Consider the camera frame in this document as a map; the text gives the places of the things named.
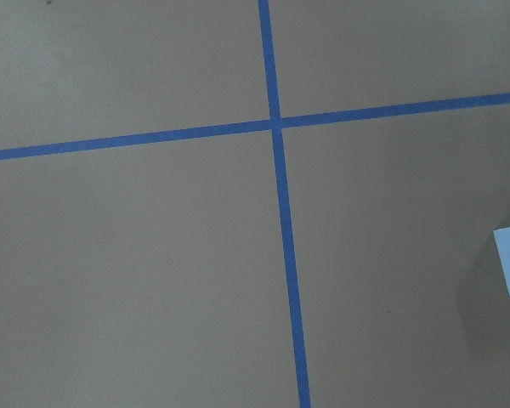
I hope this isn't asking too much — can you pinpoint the blue tape line crosswise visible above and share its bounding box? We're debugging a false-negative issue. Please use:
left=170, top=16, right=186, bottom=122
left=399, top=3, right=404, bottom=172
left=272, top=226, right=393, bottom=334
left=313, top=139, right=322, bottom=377
left=0, top=93, right=510, bottom=161

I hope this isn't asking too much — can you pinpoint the blue tape line lengthwise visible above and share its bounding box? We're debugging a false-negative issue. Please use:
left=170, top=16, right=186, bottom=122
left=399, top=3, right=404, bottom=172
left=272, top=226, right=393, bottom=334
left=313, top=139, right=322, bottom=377
left=258, top=1, right=311, bottom=407

